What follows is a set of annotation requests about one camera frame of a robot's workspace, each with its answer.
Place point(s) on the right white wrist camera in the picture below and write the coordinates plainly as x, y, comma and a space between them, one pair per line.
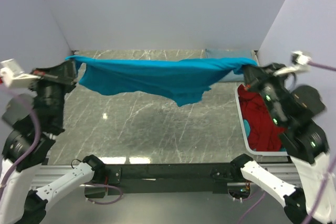
300, 63

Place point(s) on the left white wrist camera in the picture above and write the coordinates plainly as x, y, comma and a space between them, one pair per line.
14, 77

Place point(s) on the white plastic laundry basket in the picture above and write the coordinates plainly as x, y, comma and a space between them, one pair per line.
275, 154

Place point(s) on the red t-shirt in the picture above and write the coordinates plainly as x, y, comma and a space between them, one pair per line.
263, 133

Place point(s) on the teal blue t-shirt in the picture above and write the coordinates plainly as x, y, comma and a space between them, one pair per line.
183, 81

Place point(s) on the light blue t-shirt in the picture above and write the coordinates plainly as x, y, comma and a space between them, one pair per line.
248, 130

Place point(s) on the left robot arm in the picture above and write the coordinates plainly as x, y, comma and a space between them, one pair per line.
36, 121

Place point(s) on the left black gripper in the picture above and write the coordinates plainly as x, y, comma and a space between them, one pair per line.
65, 73

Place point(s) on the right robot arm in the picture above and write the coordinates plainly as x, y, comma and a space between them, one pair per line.
306, 144

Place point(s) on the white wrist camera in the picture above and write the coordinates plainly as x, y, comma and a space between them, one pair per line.
14, 77
300, 63

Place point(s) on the black mounting beam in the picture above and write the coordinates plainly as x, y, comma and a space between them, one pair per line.
170, 178

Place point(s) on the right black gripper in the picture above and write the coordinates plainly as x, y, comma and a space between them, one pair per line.
254, 74

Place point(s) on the folded grey-blue t-shirt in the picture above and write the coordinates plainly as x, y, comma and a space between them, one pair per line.
232, 60

